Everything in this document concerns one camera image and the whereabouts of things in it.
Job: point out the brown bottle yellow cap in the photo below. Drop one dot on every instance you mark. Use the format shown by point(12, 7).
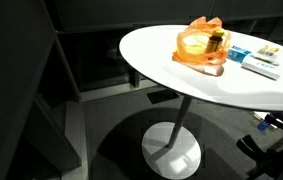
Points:
point(214, 43)

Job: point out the white pill bottle orange label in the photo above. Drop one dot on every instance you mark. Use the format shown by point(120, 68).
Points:
point(267, 54)

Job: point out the black floor mat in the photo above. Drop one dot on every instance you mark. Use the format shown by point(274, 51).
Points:
point(162, 96)

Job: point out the orange plastic bag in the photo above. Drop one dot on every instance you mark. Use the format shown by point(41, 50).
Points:
point(184, 56)

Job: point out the blue mentos gum box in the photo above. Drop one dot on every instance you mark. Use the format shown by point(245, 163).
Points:
point(237, 54)

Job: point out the dark shelving unit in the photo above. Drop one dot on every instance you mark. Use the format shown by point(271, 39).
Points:
point(14, 83)

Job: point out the small blue object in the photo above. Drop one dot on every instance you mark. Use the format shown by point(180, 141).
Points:
point(263, 125)

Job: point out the black stand with clamps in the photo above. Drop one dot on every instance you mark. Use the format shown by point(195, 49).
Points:
point(267, 160)

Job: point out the white table pedestal base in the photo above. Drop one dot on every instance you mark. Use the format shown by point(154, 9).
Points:
point(171, 156)

